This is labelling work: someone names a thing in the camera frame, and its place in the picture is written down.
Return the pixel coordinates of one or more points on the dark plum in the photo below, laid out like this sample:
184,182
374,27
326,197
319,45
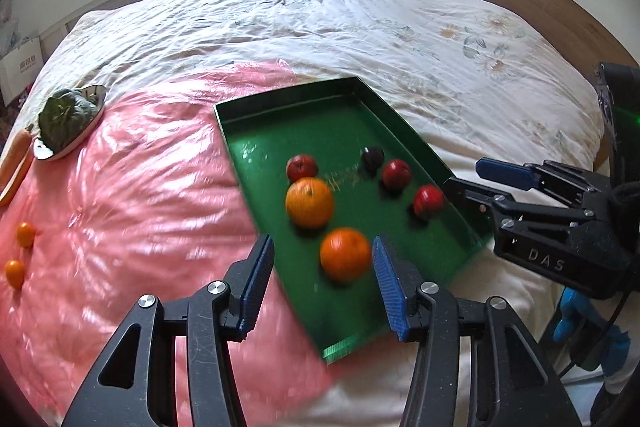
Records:
372,157

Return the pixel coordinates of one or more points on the carrot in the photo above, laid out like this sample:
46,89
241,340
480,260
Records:
12,162

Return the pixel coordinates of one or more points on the pink plastic sheet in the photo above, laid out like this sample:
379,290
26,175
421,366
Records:
150,207

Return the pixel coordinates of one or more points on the large orange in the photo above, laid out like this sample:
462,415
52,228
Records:
309,202
346,254

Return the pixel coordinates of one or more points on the person's right hand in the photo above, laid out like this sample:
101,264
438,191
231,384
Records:
580,322

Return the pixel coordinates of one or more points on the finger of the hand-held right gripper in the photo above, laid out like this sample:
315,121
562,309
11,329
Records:
505,172
470,202

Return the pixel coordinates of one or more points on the small orange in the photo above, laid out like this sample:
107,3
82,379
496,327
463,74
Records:
14,273
25,234

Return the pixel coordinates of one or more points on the red apple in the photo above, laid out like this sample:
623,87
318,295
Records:
429,201
397,174
302,167

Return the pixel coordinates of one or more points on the green leafy vegetable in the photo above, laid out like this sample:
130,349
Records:
65,117

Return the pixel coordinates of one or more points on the white paper bag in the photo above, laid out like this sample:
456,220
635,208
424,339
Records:
20,67

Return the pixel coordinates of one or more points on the green tray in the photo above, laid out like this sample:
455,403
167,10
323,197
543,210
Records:
270,142

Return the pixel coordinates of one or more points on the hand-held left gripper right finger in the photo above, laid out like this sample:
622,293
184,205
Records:
390,287

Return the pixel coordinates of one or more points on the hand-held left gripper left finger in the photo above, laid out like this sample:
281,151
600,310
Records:
255,287

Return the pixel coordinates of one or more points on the white plastic bag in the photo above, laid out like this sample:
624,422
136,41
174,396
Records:
10,24

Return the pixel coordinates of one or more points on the silver oval plate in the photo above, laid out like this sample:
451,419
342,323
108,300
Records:
98,99

